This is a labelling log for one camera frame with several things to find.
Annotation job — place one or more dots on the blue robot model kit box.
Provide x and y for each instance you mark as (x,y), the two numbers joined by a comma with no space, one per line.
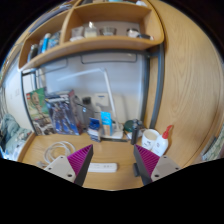
(63,115)

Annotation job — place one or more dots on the white desk lamp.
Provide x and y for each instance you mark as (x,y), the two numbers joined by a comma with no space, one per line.
(110,93)

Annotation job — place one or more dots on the white power strip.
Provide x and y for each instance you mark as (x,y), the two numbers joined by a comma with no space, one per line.
(103,167)

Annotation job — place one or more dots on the clear bottle with black cap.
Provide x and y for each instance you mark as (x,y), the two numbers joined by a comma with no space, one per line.
(87,113)

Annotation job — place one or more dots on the white printed mug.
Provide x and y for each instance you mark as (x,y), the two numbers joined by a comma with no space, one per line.
(149,140)

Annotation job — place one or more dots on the bed with teal bedding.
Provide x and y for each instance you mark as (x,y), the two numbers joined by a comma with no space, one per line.
(13,133)

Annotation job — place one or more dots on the green round container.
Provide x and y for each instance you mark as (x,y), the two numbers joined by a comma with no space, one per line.
(128,126)

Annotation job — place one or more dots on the black electric shaver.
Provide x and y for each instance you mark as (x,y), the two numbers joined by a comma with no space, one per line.
(135,133)

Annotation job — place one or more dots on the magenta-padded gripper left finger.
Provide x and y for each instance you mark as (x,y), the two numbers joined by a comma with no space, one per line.
(61,166)

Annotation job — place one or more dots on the white bottle with red cap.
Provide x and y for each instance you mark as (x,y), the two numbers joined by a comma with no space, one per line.
(161,145)

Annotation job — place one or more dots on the white flat box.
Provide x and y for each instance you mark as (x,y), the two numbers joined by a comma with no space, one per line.
(101,100)

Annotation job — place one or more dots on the light blue tall box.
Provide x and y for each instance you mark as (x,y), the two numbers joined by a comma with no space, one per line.
(106,124)

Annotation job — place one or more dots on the wooden shelf unit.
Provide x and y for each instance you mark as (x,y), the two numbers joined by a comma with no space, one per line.
(100,43)

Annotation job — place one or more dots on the grey metal desk frame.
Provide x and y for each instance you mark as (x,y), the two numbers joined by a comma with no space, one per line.
(156,100)

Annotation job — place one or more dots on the dark blue small box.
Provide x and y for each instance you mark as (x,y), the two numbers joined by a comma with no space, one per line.
(95,130)

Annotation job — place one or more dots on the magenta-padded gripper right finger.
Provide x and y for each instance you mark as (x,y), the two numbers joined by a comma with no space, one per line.
(161,166)

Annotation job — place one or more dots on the green tree figure toy box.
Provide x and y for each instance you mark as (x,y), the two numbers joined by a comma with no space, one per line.
(36,106)

